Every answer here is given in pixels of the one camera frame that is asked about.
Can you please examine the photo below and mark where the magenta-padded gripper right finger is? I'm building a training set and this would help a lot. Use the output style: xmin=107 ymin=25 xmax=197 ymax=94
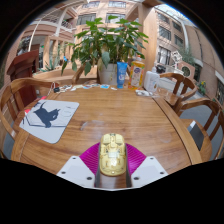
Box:
xmin=125 ymin=143 xmax=169 ymax=190

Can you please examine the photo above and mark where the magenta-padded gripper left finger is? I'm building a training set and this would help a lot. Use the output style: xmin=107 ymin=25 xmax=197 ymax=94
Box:
xmin=56 ymin=142 xmax=102 ymax=190

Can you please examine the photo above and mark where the yellow computer mouse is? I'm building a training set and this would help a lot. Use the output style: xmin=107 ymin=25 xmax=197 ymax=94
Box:
xmin=98 ymin=133 xmax=128 ymax=177

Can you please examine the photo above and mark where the grey cat-print mouse pad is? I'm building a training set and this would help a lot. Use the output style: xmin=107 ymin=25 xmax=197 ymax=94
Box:
xmin=18 ymin=99 xmax=80 ymax=145

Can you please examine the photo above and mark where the crumpled white tissue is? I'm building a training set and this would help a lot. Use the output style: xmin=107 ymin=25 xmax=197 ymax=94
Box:
xmin=134 ymin=89 xmax=154 ymax=98

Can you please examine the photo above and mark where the white plastic bottle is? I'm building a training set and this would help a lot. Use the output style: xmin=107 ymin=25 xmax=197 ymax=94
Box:
xmin=143 ymin=68 xmax=161 ymax=94

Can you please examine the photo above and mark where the orange liquid bottle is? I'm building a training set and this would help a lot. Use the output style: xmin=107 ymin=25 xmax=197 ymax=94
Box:
xmin=128 ymin=55 xmax=146 ymax=91

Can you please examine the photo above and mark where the blue tube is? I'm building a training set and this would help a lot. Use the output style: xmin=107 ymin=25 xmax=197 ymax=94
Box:
xmin=116 ymin=61 xmax=129 ymax=90

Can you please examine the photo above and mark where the spiky green agave plant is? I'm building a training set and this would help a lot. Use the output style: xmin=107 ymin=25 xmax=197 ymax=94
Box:
xmin=39 ymin=59 xmax=64 ymax=73

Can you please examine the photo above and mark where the white outdoor sculpture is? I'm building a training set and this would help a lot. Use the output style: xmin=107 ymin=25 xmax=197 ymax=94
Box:
xmin=171 ymin=50 xmax=184 ymax=69

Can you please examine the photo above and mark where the large green potted plant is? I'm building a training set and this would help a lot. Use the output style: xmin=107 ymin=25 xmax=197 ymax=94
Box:
xmin=60 ymin=14 xmax=150 ymax=86

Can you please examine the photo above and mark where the red-brown wooden pedestal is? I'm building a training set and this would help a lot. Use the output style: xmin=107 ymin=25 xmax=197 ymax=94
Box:
xmin=6 ymin=49 xmax=40 ymax=108

